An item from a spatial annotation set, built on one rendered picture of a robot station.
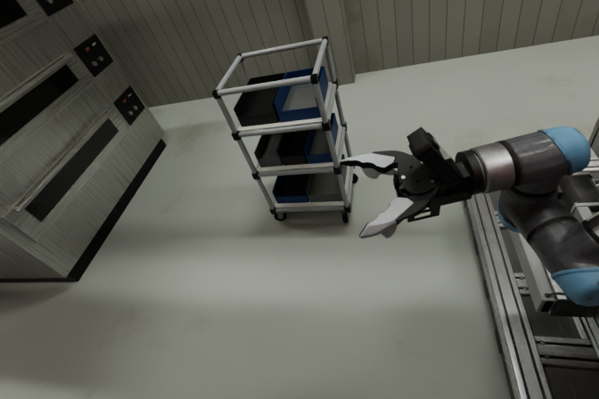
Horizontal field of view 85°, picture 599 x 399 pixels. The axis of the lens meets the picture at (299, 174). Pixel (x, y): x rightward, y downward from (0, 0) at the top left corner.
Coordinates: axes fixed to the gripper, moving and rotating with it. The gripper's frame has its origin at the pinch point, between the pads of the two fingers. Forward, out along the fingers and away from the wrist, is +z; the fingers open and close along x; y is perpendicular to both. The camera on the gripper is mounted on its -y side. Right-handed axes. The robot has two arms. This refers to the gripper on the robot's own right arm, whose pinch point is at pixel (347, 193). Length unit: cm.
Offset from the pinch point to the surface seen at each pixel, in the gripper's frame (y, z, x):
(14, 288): 136, 249, 84
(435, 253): 131, -38, 42
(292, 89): 61, 14, 118
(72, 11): 24, 158, 231
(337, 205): 121, 6, 79
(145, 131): 123, 161, 207
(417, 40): 135, -97, 243
